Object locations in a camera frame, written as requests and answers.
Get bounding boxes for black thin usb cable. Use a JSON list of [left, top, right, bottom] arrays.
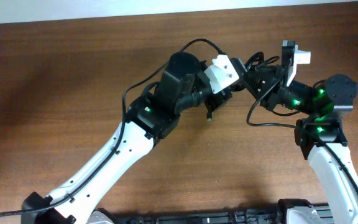
[[205, 102, 217, 122]]

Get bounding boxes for black thick cable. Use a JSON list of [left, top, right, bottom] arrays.
[[231, 51, 281, 93]]

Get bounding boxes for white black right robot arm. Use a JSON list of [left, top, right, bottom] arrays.
[[242, 66, 358, 223]]

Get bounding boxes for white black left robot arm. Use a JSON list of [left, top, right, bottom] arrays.
[[21, 52, 239, 223]]

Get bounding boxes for black right camera cable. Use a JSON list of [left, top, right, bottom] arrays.
[[246, 62, 358, 224]]

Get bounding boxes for black camera cable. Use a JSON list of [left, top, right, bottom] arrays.
[[0, 38, 226, 224], [246, 62, 358, 224]]

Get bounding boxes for black left camera cable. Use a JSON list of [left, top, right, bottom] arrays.
[[0, 38, 226, 224]]

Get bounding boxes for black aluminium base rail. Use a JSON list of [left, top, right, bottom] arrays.
[[85, 198, 335, 224]]

